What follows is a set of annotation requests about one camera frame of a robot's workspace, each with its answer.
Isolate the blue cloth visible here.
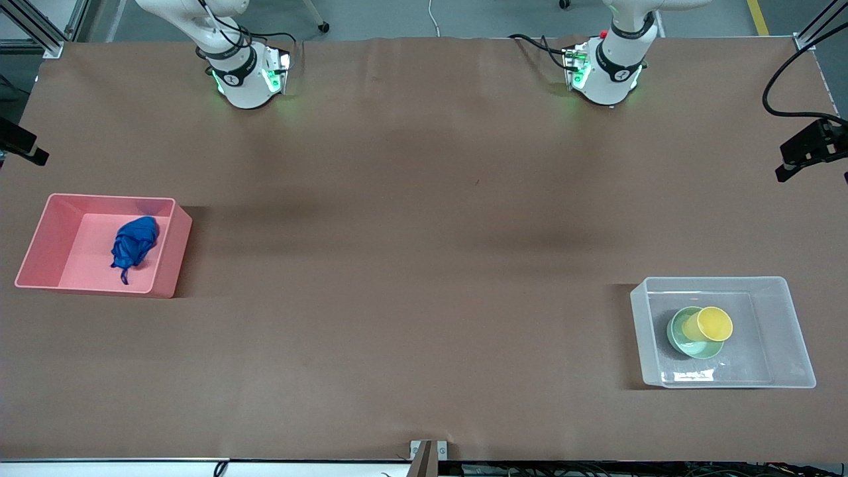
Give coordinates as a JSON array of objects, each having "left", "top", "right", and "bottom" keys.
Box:
[{"left": 110, "top": 216, "right": 160, "bottom": 286}]

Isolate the yellow cup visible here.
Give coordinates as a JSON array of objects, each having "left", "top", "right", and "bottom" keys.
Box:
[{"left": 682, "top": 306, "right": 734, "bottom": 343}]

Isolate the green ceramic bowl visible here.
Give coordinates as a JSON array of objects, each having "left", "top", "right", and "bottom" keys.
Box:
[{"left": 666, "top": 306, "right": 725, "bottom": 360}]

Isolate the clear plastic storage box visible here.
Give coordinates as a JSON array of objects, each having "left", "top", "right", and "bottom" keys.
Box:
[{"left": 629, "top": 276, "right": 817, "bottom": 390}]

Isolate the pink plastic bin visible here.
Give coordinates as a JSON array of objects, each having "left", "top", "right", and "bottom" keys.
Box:
[{"left": 15, "top": 193, "right": 193, "bottom": 299}]

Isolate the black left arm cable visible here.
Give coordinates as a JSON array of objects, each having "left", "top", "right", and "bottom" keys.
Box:
[{"left": 762, "top": 23, "right": 848, "bottom": 123}]

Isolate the aluminium frame post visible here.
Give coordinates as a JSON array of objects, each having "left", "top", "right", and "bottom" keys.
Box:
[
  {"left": 0, "top": 0, "right": 90, "bottom": 59},
  {"left": 794, "top": 0, "right": 848, "bottom": 52}
]

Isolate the black right base cable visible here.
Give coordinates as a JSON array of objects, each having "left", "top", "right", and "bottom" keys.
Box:
[{"left": 199, "top": 0, "right": 299, "bottom": 64}]

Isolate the black base cable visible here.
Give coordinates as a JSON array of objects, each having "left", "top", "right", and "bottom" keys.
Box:
[
  {"left": 509, "top": 33, "right": 572, "bottom": 70},
  {"left": 199, "top": 0, "right": 299, "bottom": 64}
]

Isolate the black left base cable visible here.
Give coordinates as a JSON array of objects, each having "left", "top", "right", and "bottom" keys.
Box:
[{"left": 509, "top": 33, "right": 572, "bottom": 70}]

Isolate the metal table bracket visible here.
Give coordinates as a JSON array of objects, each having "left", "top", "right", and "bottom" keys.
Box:
[{"left": 409, "top": 440, "right": 449, "bottom": 477}]

